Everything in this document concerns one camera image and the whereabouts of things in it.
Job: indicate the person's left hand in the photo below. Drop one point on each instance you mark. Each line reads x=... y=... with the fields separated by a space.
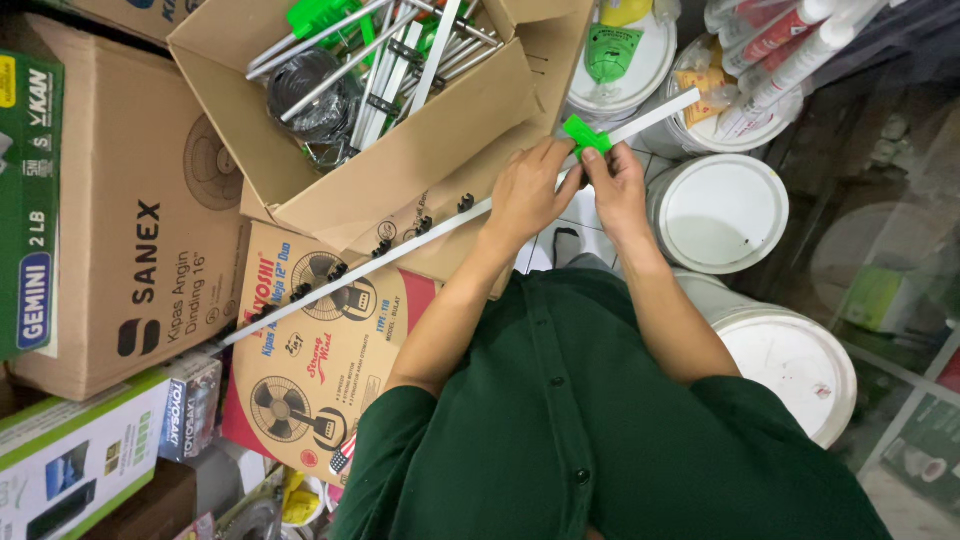
x=529 y=196

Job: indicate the person's right hand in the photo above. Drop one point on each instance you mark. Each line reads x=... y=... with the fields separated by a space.
x=619 y=191

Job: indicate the green plastic bracket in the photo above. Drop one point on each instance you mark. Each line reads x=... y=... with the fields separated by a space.
x=583 y=133

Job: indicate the long white rail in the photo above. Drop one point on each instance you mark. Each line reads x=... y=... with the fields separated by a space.
x=360 y=270

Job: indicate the person's grey sock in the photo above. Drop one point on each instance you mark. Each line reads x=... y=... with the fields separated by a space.
x=567 y=246

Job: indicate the white paint bucket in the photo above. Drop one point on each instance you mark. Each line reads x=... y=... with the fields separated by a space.
x=652 y=64
x=787 y=367
x=712 y=135
x=720 y=214

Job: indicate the open brown cardboard box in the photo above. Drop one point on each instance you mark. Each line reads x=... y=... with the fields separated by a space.
x=420 y=150

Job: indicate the orange packet in clear bag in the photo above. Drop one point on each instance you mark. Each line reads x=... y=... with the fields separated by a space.
x=701 y=94

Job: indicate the green plastic packet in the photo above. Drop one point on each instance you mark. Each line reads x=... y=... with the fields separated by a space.
x=611 y=52

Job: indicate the bundle of metal antenna rods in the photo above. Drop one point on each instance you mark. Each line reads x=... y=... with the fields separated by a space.
x=405 y=67

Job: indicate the yellow packet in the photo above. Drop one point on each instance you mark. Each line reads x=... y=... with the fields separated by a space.
x=624 y=10

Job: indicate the pile of white sealant tubes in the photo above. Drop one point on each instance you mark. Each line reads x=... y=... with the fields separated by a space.
x=787 y=52

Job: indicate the person's dark green shirt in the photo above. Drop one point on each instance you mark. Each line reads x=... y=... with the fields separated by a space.
x=585 y=420

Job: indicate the green plastic clamp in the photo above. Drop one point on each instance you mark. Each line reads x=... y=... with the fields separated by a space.
x=319 y=15

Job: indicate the fan carton with red print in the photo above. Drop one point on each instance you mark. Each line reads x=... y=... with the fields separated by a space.
x=315 y=375

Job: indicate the glass display cabinet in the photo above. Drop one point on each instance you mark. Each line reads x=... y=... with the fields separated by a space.
x=892 y=300

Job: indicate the yellow plastic bag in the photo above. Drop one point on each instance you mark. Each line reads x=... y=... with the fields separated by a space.
x=300 y=499

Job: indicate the large brown fan carton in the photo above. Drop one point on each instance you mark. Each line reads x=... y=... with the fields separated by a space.
x=142 y=240

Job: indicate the small silver box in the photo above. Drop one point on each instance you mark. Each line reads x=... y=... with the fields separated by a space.
x=189 y=409

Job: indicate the dark brown box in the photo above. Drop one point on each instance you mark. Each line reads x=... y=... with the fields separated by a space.
x=146 y=506

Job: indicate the green printed carton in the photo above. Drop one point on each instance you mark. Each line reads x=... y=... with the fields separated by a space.
x=28 y=202

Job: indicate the white and green box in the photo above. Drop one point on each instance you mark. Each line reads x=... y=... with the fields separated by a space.
x=75 y=465

